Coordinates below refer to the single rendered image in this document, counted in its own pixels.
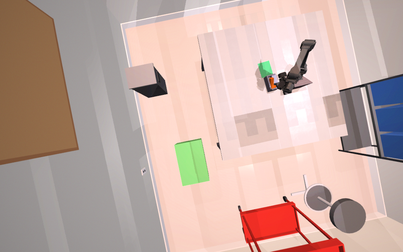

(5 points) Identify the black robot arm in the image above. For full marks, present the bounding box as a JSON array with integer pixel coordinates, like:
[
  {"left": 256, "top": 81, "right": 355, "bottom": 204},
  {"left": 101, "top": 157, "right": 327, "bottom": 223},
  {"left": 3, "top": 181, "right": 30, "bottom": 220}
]
[{"left": 276, "top": 39, "right": 316, "bottom": 93}]

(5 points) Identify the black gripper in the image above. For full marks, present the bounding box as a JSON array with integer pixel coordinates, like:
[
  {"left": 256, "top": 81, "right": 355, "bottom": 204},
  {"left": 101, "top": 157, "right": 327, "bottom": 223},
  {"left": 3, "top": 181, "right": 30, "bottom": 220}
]
[{"left": 278, "top": 72, "right": 289, "bottom": 95}]

